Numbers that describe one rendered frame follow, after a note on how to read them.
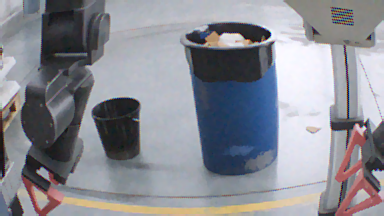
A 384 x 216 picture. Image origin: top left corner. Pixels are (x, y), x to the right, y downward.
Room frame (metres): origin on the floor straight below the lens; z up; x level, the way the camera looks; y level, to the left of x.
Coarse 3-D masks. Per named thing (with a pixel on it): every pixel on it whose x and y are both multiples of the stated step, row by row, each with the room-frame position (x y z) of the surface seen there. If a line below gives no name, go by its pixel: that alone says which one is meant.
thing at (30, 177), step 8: (24, 168) 0.55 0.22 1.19; (32, 168) 0.56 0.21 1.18; (40, 168) 0.56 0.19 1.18; (24, 176) 0.54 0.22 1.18; (32, 176) 0.55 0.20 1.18; (40, 176) 0.56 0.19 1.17; (24, 184) 0.55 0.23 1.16; (32, 184) 0.54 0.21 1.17; (40, 184) 0.54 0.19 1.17; (48, 184) 0.55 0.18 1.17; (32, 192) 0.56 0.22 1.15; (48, 192) 0.54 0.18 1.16; (56, 192) 0.55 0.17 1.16; (32, 200) 0.56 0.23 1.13; (56, 200) 0.54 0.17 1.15; (48, 208) 0.55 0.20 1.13
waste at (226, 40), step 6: (210, 36) 3.00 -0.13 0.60; (216, 36) 3.00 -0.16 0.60; (222, 36) 2.99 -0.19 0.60; (228, 36) 2.99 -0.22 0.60; (234, 36) 2.98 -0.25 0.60; (240, 36) 3.00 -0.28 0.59; (210, 42) 2.87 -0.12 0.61; (216, 42) 2.77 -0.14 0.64; (222, 42) 2.78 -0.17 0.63; (228, 42) 2.96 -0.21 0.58; (234, 42) 2.95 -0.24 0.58; (240, 42) 2.91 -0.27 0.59; (246, 42) 2.90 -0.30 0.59; (258, 42) 2.98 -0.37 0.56
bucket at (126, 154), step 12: (96, 108) 3.16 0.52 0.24; (108, 108) 3.21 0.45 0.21; (120, 108) 3.22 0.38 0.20; (132, 108) 3.19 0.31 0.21; (96, 120) 2.99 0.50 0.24; (108, 120) 2.94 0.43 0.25; (120, 120) 2.95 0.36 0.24; (132, 120) 3.00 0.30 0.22; (108, 132) 2.97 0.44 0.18; (120, 132) 2.96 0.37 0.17; (132, 132) 3.00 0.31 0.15; (108, 144) 2.99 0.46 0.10; (120, 144) 2.97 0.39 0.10; (132, 144) 3.00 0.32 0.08; (108, 156) 3.02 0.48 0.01; (120, 156) 2.98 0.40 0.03; (132, 156) 3.00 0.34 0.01
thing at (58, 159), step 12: (72, 132) 0.58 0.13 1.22; (60, 144) 0.58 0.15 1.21; (72, 144) 0.59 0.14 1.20; (36, 156) 0.56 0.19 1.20; (48, 156) 0.58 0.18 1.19; (60, 156) 0.58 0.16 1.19; (72, 156) 0.60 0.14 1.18; (48, 168) 0.56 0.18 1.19; (60, 168) 0.57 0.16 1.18; (60, 180) 0.55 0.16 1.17
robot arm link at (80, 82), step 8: (72, 72) 0.58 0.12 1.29; (80, 72) 0.59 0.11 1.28; (88, 72) 0.60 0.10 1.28; (72, 80) 0.57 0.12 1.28; (80, 80) 0.58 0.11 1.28; (88, 80) 0.59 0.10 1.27; (72, 88) 0.55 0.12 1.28; (80, 88) 0.57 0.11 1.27; (88, 88) 0.58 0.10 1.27; (80, 96) 0.57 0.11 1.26; (88, 96) 0.59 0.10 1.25; (80, 104) 0.58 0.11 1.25; (80, 112) 0.58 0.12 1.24; (72, 120) 0.58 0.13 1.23; (80, 120) 0.59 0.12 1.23
